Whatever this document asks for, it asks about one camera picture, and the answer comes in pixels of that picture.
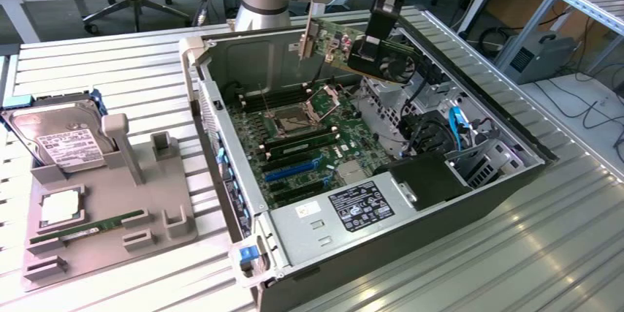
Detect grey case corner fixture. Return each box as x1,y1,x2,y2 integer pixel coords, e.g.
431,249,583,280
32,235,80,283
179,37,220,108
227,240,275,289

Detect black floor cable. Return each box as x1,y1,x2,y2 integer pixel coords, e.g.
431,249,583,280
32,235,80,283
531,70,624,134

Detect green graphics card black fan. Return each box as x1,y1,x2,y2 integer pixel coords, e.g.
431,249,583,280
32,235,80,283
296,0,421,85

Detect metal socket cover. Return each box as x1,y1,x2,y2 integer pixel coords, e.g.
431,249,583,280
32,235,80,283
301,85,351,123

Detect grey floor unit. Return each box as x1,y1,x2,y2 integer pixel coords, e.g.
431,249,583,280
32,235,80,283
496,28,579,85

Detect perforated metal drive cage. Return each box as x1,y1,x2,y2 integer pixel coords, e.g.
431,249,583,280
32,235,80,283
357,21,469,152

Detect CPU socket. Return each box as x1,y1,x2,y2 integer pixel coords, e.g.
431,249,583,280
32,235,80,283
271,109,317,137

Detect black open PC case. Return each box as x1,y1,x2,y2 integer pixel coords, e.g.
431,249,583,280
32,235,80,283
192,15,560,312

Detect black office chair base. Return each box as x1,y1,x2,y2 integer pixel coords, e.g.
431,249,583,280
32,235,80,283
80,0,195,34

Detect grey power supply unit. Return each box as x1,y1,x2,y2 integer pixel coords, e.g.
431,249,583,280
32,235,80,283
267,171,421,268

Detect green motherboard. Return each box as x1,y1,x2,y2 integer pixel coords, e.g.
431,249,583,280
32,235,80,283
227,83,397,209

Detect blue case latch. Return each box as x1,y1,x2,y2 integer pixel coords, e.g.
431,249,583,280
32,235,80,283
236,246,260,265

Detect installed green RAM stick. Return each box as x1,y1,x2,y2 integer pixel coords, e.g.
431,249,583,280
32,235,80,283
265,132,340,156

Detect blue SATA wire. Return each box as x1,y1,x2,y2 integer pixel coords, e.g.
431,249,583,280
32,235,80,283
447,105,472,152

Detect silver hard disk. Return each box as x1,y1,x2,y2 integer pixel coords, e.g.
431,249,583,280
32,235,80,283
0,102,109,174

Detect black plastic shroud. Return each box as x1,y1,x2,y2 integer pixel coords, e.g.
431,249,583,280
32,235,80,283
389,153,473,213

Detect silver chipset heatsink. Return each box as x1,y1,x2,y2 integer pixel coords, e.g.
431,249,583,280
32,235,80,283
333,161,372,186

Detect coiled black cable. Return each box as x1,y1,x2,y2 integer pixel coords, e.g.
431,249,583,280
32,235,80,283
480,26,508,53

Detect blue expansion slot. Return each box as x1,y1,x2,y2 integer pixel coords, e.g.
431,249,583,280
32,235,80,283
263,164,325,182

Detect silver CPU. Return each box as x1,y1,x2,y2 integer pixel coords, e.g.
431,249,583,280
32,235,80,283
40,191,83,225

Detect blue disk caddy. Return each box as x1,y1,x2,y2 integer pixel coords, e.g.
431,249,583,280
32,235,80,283
0,86,109,119

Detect metal disk bay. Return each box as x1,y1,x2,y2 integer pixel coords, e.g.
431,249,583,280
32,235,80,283
445,138,545,191

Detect grey parts rack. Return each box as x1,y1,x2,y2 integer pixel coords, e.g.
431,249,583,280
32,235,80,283
21,113,200,293

